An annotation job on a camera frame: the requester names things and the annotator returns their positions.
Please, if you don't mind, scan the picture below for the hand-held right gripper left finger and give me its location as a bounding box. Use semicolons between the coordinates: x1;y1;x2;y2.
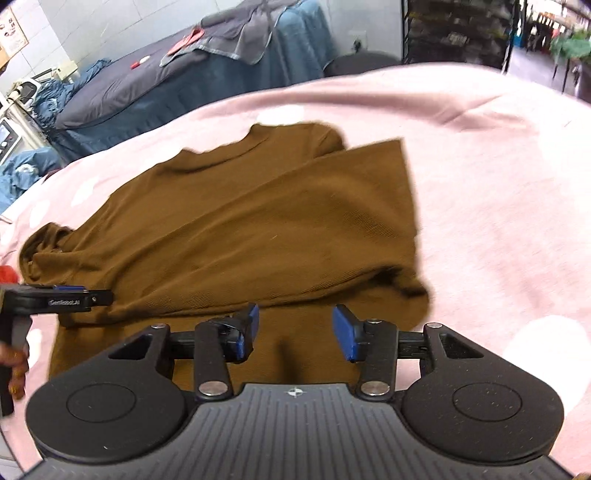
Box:
107;302;262;400

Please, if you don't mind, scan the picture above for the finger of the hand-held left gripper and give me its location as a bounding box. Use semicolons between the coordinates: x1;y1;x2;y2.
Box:
53;285;115;309

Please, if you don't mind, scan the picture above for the red cloth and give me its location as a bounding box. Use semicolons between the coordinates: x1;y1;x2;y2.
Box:
167;28;206;56

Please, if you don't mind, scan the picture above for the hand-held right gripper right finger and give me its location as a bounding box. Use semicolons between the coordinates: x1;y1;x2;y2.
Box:
332;304;485;401

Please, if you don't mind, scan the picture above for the grey towel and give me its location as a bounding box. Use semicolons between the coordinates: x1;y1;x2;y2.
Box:
159;0;305;65

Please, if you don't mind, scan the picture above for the blue crumpled cloth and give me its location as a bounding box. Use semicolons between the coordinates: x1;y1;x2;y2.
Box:
0;148;63;210
34;59;112;127

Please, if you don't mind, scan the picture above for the black round stool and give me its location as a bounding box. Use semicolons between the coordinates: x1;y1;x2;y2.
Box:
322;52;402;78

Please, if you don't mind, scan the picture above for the white appliance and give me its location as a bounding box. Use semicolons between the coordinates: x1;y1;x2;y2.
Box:
0;115;21;155

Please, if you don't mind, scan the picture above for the person's left hand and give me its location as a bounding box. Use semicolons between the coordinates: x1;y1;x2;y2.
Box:
0;344;31;400

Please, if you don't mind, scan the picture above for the dark grey bed quilt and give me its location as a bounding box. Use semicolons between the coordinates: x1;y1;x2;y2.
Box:
53;21;287;130

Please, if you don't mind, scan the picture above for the brown shirt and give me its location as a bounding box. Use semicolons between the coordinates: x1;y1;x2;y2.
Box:
18;122;432;384

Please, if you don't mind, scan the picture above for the green plant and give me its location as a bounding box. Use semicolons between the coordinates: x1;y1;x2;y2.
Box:
549;30;591;63

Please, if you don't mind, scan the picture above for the white and black device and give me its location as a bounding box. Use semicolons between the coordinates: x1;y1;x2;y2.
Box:
7;78;40;109

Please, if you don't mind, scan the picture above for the pink dotted deer blanket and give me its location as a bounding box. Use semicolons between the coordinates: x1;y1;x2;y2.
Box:
0;62;591;467

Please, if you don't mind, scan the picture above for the black shelf rack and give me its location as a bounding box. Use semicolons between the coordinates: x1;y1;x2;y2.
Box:
401;0;520;72

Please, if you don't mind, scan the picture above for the wall poster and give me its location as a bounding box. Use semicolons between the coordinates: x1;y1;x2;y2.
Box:
0;8;29;58

